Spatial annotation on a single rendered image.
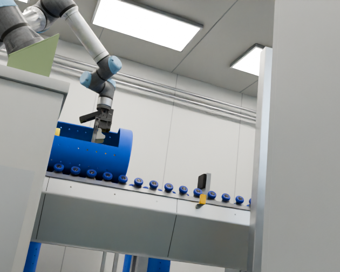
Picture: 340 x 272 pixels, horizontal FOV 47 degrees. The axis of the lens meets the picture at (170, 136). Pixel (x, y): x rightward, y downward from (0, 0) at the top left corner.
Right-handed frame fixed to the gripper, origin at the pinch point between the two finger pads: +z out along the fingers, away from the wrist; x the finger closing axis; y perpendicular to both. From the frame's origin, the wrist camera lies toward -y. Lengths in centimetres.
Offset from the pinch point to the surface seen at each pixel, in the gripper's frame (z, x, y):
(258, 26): -232, 180, 165
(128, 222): 34.3, -5.8, 23.2
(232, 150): -133, 356, 218
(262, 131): -14, -30, 75
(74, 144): 4.2, -8.5, -7.7
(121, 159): 6.5, -7.8, 14.5
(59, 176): 19.2, -6.0, -11.3
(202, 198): 18, -11, 55
